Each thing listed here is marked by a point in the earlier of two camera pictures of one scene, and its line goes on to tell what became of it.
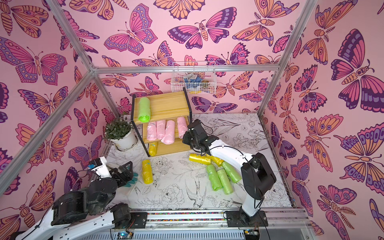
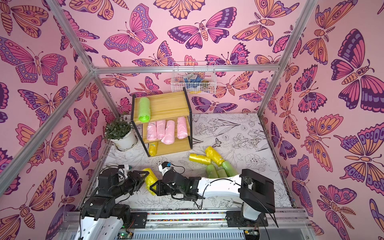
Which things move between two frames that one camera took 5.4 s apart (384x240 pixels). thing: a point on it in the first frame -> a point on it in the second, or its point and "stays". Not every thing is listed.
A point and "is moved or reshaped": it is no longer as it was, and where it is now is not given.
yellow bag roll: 153,148 stays
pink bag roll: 151,131 stays
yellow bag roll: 147,169 is moved or reshaped
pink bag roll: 161,129 stays
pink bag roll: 169,138 stays
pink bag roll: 182,126 stays
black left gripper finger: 124,174 -> 138,176
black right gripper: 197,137 -> 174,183
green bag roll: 144,110 stays
